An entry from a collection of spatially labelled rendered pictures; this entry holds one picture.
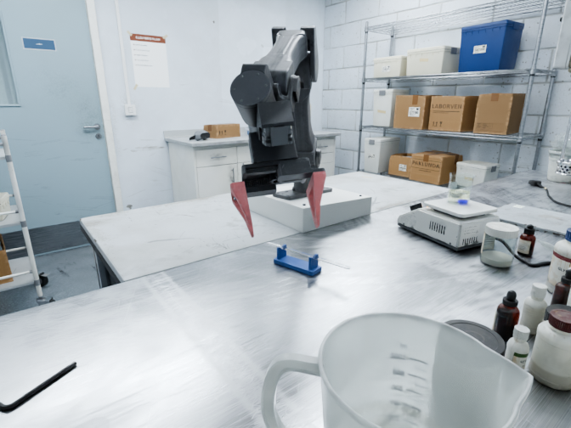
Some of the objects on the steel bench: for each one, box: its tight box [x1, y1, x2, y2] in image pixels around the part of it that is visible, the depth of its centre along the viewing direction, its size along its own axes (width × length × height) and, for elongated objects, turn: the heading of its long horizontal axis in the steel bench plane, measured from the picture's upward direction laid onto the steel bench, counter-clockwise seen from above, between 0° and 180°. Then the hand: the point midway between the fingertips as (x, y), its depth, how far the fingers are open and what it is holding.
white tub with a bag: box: [547, 130, 571, 183], centre depth 150 cm, size 14×14×21 cm
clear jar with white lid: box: [480, 222, 519, 268], centre depth 74 cm, size 6×6×8 cm
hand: (285, 226), depth 53 cm, fingers open, 9 cm apart
